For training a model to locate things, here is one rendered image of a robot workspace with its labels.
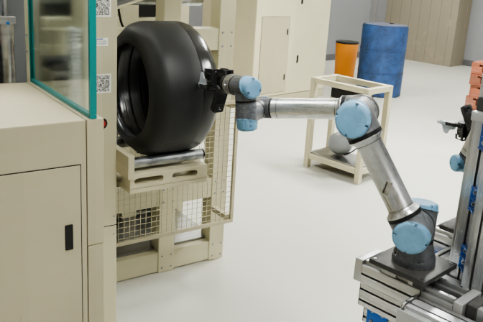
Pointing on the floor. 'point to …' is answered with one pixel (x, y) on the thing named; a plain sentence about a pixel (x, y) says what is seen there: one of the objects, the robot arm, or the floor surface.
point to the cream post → (106, 104)
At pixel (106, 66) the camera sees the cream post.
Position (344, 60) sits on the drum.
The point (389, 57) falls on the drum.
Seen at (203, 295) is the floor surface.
